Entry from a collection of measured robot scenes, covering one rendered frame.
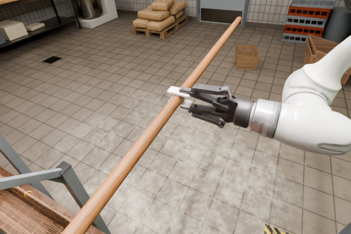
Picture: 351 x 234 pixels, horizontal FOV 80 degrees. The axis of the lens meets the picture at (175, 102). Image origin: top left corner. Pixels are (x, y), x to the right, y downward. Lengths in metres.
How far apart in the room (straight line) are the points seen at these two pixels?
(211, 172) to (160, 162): 0.46
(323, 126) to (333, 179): 1.65
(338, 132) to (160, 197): 1.43
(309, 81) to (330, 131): 0.15
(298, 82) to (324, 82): 0.06
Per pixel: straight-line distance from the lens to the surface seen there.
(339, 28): 4.48
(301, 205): 1.92
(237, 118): 0.54
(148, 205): 1.75
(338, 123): 0.55
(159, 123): 0.51
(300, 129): 0.52
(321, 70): 0.63
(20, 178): 0.76
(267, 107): 0.53
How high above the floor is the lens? 1.56
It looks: 38 degrees down
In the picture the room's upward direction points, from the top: 3 degrees counter-clockwise
